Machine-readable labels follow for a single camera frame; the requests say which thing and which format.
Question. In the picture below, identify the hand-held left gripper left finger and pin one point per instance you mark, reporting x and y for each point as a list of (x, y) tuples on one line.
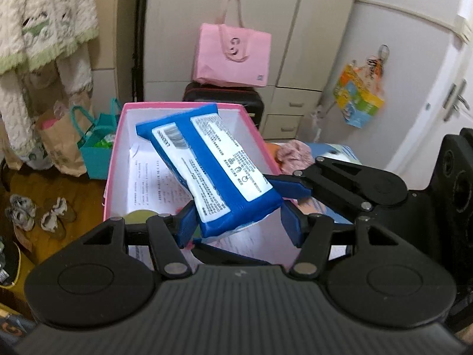
[(188, 225)]

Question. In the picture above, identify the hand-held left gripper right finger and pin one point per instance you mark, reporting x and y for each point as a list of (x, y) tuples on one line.
[(293, 225)]

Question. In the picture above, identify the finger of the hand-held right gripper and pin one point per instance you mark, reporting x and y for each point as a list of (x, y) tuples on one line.
[(292, 186), (221, 257)]

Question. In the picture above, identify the pink floral scrunchie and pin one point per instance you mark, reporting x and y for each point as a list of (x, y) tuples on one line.
[(293, 155)]

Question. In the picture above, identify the green makeup sponge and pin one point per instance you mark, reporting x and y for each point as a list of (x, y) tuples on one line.
[(140, 217)]

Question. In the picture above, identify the blue wipes packet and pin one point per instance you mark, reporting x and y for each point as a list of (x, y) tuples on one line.
[(207, 162)]

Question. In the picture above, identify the pink cardboard box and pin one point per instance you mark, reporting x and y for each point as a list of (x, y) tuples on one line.
[(114, 162)]

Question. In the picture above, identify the printed paper sheet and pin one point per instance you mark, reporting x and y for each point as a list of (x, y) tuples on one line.
[(155, 181)]

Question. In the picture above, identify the clear plastic bag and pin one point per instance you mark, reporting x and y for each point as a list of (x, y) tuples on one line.
[(317, 122)]

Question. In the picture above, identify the black suitcase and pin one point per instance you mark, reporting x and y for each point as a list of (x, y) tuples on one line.
[(236, 100)]

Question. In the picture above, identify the colourful paper bag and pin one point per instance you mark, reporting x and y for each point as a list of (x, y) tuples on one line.
[(356, 100)]

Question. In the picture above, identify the teal gift bag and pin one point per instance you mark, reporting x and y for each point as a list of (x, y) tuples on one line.
[(98, 155)]

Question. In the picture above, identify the white door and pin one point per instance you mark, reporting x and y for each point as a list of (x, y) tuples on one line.
[(425, 81)]

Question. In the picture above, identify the pink tote bag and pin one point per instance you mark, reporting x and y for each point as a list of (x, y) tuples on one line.
[(229, 63)]

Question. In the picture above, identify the brown paper bag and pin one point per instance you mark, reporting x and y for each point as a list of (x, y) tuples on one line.
[(62, 144)]

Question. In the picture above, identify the beige wardrobe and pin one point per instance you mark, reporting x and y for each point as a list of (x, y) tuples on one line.
[(288, 26)]

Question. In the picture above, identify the black clothes rack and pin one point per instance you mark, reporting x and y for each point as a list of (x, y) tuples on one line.
[(137, 44)]

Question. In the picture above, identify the cream fluffy pants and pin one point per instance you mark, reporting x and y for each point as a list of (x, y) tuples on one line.
[(74, 74)]

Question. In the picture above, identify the cream fluffy cardigan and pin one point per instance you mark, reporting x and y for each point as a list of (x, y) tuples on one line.
[(44, 14)]

